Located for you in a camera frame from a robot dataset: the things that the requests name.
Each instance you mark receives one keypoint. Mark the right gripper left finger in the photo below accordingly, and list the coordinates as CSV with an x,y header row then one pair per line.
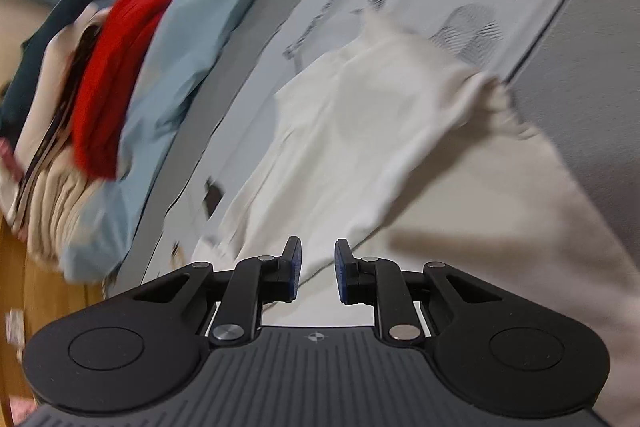
x,y
267,279

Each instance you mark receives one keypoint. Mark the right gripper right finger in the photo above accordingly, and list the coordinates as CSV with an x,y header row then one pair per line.
x,y
370,282

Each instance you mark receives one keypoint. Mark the white small garment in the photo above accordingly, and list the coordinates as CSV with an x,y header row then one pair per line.
x,y
351,128

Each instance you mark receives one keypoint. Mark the light blue blanket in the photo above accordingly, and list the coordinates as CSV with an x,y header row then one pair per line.
x,y
185,47

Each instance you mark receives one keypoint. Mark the wooden headboard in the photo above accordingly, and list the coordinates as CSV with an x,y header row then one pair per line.
x,y
43,296

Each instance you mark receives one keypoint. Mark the beige folded towel stack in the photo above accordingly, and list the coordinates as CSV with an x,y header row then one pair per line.
x,y
41,184

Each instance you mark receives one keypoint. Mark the red knit garment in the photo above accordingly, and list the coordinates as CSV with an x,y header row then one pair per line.
x,y
109,79

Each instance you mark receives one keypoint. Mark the dark green shark plush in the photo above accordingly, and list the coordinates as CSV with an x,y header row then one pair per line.
x,y
18,98

